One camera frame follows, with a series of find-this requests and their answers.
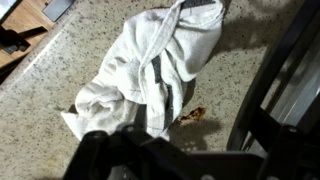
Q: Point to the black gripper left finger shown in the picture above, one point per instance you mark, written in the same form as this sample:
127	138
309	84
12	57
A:
100	156

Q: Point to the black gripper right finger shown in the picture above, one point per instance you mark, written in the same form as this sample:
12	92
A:
292	156

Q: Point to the white crumpled towel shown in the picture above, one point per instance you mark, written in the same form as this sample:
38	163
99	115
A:
158	52

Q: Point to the brown food stain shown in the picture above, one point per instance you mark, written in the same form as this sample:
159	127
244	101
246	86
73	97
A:
195	115

